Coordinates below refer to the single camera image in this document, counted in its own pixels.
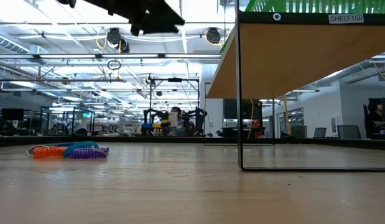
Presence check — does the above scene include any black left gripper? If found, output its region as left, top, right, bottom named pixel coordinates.
left=108, top=0, right=185, bottom=37

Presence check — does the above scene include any blue rubber band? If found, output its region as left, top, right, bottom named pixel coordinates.
left=49, top=141, right=96, bottom=149
left=63, top=141, right=100, bottom=157

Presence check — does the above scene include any grey office chair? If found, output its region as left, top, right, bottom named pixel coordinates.
left=290, top=125, right=308, bottom=139
left=313, top=127, right=328, bottom=139
left=336, top=124, right=363, bottom=140

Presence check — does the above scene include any white background box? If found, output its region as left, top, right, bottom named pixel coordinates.
left=168, top=111, right=179, bottom=128

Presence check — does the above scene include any green plastic basket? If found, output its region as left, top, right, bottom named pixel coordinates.
left=244, top=0, right=385, bottom=15

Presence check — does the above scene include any black large monitor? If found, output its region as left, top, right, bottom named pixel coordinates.
left=223, top=98, right=263, bottom=129

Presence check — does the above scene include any yellow pole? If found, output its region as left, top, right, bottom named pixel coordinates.
left=281, top=95, right=292, bottom=135

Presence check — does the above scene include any purple coil band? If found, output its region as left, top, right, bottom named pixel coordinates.
left=69, top=147, right=109, bottom=160

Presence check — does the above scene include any orange coil band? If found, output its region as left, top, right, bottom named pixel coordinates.
left=32, top=146, right=68, bottom=159

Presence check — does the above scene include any white shelf label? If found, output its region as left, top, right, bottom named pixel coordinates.
left=328, top=13, right=365, bottom=25

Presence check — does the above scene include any black ceiling cord reel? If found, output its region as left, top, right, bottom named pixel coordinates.
left=119, top=37, right=131, bottom=54
left=106, top=27, right=123, bottom=46
left=205, top=27, right=223, bottom=45

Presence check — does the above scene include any black gantry frame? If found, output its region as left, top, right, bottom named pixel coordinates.
left=149, top=77, right=201, bottom=136

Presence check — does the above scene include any yellow hanging cable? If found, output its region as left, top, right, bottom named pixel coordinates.
left=247, top=98, right=254, bottom=139

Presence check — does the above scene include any wooden shelf black frame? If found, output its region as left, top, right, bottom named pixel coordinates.
left=206, top=0, right=385, bottom=172

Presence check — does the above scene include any black aluminium table frame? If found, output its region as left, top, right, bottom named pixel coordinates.
left=0, top=134, right=385, bottom=148

